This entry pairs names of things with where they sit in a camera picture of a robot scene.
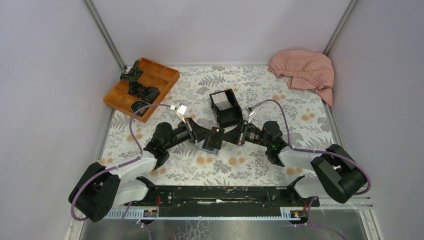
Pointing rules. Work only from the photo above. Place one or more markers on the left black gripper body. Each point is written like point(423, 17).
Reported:
point(181, 134)

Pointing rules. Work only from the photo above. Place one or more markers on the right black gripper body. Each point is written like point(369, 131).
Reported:
point(252, 135)

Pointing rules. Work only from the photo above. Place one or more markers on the black card tray box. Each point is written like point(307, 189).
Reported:
point(229, 117)

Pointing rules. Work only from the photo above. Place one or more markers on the grey leather card holder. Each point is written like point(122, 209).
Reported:
point(203, 146)

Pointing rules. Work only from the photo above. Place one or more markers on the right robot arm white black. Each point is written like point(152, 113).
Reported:
point(336, 175)

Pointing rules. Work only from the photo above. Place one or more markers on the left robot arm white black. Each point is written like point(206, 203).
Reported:
point(102, 188)

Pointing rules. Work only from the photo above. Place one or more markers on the white card stack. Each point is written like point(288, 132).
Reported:
point(221, 101)

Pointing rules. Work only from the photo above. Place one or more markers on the floral patterned table mat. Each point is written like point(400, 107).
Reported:
point(300, 110)

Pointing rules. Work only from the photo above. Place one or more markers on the dark rolled tie bottom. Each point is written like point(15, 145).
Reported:
point(139, 108)

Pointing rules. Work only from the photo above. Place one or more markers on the dark rolled tie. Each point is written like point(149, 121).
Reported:
point(133, 74)
point(149, 94)
point(139, 108)
point(135, 88)

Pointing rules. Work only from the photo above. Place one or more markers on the dark rolled tie middle right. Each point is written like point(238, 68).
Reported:
point(149, 94)

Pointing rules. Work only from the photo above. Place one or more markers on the dark rolled tie middle left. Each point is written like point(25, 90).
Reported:
point(135, 88)

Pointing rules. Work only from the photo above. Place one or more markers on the orange wooden compartment tray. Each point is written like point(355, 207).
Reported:
point(147, 82)

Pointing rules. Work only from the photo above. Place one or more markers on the dark rolled tie top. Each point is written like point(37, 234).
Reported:
point(133, 74)

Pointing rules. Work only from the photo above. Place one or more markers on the pink crumpled cloth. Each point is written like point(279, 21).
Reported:
point(308, 71)

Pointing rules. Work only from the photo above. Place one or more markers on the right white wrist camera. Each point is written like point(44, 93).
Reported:
point(251, 114)

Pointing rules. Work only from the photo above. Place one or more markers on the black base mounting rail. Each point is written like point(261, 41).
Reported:
point(223, 201)

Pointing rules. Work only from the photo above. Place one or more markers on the aluminium frame rail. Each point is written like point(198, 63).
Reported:
point(290, 214)

